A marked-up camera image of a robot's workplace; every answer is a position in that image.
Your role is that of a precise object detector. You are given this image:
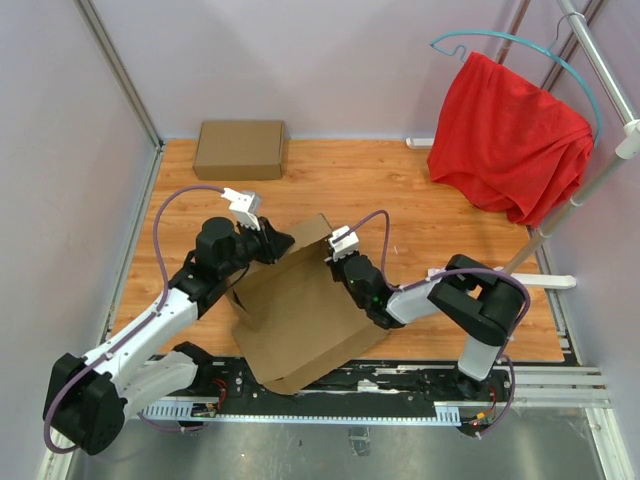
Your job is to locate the white clothes rack stand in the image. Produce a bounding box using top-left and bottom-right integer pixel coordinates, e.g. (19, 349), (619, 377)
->
(427, 0), (640, 291)

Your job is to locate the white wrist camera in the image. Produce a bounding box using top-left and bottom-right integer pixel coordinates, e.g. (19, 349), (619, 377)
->
(221, 188), (262, 230)
(328, 225), (360, 262)

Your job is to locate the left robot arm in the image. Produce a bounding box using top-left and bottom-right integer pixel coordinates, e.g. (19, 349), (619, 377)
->
(43, 217), (295, 455)

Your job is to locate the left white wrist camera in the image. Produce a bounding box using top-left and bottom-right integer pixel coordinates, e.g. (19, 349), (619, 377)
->
(221, 188), (262, 230)

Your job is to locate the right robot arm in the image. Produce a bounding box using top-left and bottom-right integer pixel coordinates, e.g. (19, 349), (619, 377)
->
(325, 252), (531, 400)

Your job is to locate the teal clothes hanger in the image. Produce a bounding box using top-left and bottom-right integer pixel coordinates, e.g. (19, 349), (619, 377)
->
(428, 13), (604, 149)

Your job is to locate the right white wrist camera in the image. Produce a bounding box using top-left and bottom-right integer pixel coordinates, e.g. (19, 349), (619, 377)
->
(328, 225), (360, 262)

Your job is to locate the folded cardboard box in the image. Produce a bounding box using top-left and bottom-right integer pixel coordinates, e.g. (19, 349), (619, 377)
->
(193, 120), (287, 181)

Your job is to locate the cardboard box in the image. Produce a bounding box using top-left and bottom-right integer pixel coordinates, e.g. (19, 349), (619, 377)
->
(193, 120), (287, 181)
(227, 214), (388, 395)

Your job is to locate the red cloth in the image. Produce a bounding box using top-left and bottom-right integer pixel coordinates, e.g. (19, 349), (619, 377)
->
(426, 51), (596, 230)

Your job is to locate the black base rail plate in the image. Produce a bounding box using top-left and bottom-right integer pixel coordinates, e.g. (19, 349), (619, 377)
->
(175, 357), (511, 418)

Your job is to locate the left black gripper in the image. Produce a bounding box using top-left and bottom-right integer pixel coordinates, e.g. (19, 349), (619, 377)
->
(220, 214), (295, 279)

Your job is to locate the white rack foot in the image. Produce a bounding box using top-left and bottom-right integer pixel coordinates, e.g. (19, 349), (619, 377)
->
(405, 137), (434, 149)

